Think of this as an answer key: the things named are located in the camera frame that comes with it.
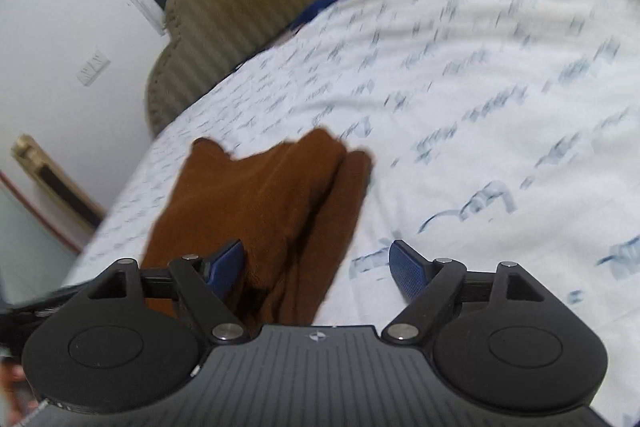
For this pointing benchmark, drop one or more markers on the dark blue cloth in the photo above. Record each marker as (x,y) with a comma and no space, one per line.
(312,13)

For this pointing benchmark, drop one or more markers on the wooden frame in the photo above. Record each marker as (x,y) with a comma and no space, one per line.
(55,192)

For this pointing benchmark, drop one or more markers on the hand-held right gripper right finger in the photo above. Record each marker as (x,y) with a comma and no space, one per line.
(407,268)

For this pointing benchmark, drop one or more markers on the white printed bed sheet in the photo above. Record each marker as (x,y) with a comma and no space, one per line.
(475,107)

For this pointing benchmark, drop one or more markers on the brown knitted garment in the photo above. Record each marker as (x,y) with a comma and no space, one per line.
(260,197)

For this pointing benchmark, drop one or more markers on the white wall switch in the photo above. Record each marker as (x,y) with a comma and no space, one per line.
(93,67)

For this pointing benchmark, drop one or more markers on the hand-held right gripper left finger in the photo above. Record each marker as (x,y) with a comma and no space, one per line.
(226,266)

